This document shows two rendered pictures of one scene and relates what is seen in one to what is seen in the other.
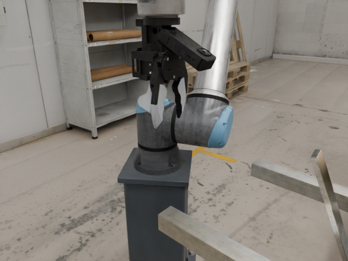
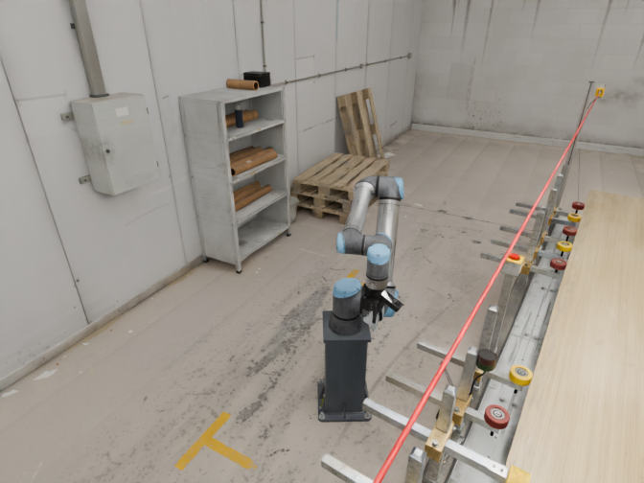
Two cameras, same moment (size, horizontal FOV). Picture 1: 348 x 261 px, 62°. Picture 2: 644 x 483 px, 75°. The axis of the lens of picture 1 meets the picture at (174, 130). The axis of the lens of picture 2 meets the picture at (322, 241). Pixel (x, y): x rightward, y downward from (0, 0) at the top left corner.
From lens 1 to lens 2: 133 cm
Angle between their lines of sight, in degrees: 9
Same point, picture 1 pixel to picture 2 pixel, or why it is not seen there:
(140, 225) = (336, 368)
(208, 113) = not seen: hidden behind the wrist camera
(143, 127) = (339, 306)
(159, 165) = (350, 329)
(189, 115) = not seen: hidden behind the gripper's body
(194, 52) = (394, 305)
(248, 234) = (403, 361)
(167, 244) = (355, 379)
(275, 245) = (425, 368)
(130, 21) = (261, 136)
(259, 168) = (421, 345)
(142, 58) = (367, 302)
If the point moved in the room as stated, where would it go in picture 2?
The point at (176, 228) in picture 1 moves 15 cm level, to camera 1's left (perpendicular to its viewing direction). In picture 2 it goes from (394, 379) to (356, 383)
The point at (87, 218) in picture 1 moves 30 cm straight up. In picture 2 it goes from (268, 359) to (265, 326)
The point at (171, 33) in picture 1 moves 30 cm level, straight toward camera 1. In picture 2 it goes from (382, 295) to (405, 345)
